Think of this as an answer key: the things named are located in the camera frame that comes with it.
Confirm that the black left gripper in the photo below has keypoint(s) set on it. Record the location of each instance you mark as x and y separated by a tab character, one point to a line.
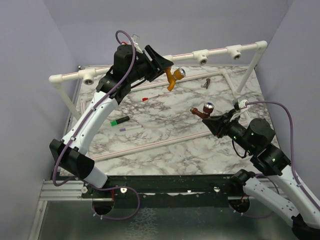
160	62

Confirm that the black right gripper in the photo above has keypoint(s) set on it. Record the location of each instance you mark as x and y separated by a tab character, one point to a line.
218	124

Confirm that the brown water faucet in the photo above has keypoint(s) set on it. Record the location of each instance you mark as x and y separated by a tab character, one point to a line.
206	111

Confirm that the orange water faucet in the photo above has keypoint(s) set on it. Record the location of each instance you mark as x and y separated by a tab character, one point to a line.
178	74

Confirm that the white PVC pipe frame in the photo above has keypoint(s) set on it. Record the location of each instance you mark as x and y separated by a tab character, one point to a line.
201	56

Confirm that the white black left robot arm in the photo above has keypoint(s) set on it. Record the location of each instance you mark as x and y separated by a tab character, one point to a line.
69	153

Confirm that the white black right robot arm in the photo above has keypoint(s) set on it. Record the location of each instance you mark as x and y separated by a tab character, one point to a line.
298	208

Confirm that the beige stapler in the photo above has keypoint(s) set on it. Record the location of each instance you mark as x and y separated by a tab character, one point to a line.
207	83

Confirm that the green black marker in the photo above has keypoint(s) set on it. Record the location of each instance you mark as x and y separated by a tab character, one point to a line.
119	121

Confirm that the purple white marker pen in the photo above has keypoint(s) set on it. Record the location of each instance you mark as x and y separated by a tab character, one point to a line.
130	128

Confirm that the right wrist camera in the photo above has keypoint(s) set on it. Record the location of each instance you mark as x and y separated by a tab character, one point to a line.
240	106

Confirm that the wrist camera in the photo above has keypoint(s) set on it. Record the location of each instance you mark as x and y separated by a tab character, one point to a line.
135	39
240	106

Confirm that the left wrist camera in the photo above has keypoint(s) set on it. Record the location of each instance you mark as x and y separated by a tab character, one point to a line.
135	39

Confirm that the black table edge rail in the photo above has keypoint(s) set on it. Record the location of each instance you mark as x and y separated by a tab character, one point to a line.
165	191

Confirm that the aluminium frame rail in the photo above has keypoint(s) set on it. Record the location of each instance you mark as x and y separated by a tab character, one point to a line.
70	191

